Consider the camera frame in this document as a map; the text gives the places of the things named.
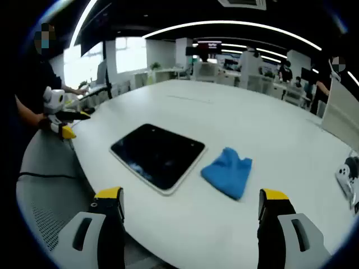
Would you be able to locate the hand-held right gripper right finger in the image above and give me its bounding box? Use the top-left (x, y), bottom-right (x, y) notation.
top-left (257, 188), bottom-right (332, 269)

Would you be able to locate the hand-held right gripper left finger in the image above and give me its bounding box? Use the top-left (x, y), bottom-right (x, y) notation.
top-left (52, 186), bottom-right (126, 269)

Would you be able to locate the blue cleaning cloth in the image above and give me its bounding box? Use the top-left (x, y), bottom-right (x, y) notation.
top-left (200, 146), bottom-right (253, 201)

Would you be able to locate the black tablet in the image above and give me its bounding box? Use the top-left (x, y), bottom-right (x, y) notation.
top-left (109, 123), bottom-right (208, 197)

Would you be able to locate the grey mesh chair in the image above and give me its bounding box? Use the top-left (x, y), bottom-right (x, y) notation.
top-left (15, 129), bottom-right (98, 253)

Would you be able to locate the person's dark-clothed body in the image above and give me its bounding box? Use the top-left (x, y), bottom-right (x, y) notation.
top-left (11, 46), bottom-right (65, 157)

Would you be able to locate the black pole stand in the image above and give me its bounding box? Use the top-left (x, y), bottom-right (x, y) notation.
top-left (103, 40), bottom-right (113, 99)

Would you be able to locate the curved ceiling light strip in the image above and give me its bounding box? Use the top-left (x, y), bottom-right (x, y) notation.
top-left (69, 0), bottom-right (99, 48)
top-left (142, 20), bottom-right (323, 52)

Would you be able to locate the white low cabinet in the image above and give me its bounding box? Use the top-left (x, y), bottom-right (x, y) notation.
top-left (134, 68), bottom-right (194, 88)

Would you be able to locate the white and black device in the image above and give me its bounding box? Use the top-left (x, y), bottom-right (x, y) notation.
top-left (335, 156), bottom-right (359, 216)

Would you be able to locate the beige partition board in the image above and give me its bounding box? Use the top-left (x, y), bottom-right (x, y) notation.
top-left (321, 78), bottom-right (359, 143)

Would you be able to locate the ceiling air conditioner vent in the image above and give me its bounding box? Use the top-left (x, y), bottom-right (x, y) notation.
top-left (218, 0), bottom-right (267, 11)

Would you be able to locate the black cable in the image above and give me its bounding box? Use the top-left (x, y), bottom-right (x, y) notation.
top-left (18, 172), bottom-right (77, 179)

